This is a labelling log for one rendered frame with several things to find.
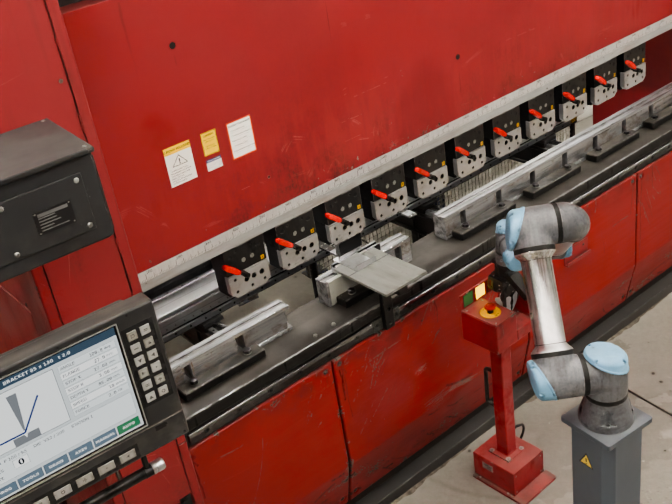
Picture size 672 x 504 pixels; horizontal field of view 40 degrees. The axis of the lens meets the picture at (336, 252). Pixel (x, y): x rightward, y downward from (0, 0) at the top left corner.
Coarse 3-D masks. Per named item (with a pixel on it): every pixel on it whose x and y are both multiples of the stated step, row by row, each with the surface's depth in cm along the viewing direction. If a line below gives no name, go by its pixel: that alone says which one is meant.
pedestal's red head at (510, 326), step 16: (480, 304) 316; (496, 304) 315; (464, 320) 315; (480, 320) 309; (496, 320) 306; (512, 320) 309; (528, 320) 317; (464, 336) 319; (480, 336) 312; (496, 336) 306; (512, 336) 312; (496, 352) 309
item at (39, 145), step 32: (32, 128) 186; (0, 160) 172; (32, 160) 170; (64, 160) 170; (0, 192) 165; (32, 192) 168; (64, 192) 172; (96, 192) 176; (0, 224) 167; (32, 224) 170; (64, 224) 174; (96, 224) 179; (0, 256) 169; (32, 256) 173
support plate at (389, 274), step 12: (372, 252) 314; (384, 252) 312; (372, 264) 307; (384, 264) 305; (396, 264) 304; (408, 264) 303; (348, 276) 302; (360, 276) 301; (372, 276) 300; (384, 276) 299; (396, 276) 298; (408, 276) 297; (420, 276) 297; (372, 288) 294; (384, 288) 292; (396, 288) 291
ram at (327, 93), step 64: (128, 0) 230; (192, 0) 241; (256, 0) 254; (320, 0) 268; (384, 0) 284; (448, 0) 301; (512, 0) 321; (576, 0) 344; (640, 0) 370; (128, 64) 235; (192, 64) 247; (256, 64) 260; (320, 64) 275; (384, 64) 292; (448, 64) 310; (512, 64) 331; (128, 128) 241; (192, 128) 253; (256, 128) 267; (320, 128) 283; (384, 128) 300; (128, 192) 246; (192, 192) 260; (256, 192) 274
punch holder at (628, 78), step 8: (632, 48) 377; (640, 48) 380; (616, 56) 377; (624, 56) 374; (632, 56) 378; (640, 56) 382; (624, 64) 376; (640, 64) 384; (616, 72) 381; (624, 72) 378; (632, 72) 381; (640, 72) 385; (624, 80) 379; (632, 80) 383; (640, 80) 387; (624, 88) 382
